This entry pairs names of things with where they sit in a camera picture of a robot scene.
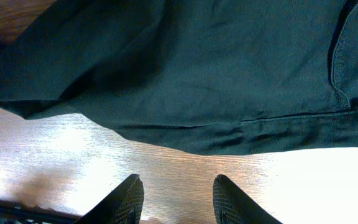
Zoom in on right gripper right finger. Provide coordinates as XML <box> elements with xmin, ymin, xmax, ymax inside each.
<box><xmin>213</xmin><ymin>174</ymin><xmax>282</xmax><ymax>224</ymax></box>

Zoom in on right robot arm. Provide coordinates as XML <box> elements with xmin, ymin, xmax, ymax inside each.
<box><xmin>0</xmin><ymin>174</ymin><xmax>280</xmax><ymax>224</ymax></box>

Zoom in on black trousers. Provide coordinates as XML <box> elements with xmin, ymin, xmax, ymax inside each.
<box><xmin>0</xmin><ymin>0</ymin><xmax>358</xmax><ymax>155</ymax></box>

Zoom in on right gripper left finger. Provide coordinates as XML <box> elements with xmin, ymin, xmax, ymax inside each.
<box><xmin>73</xmin><ymin>174</ymin><xmax>144</xmax><ymax>224</ymax></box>

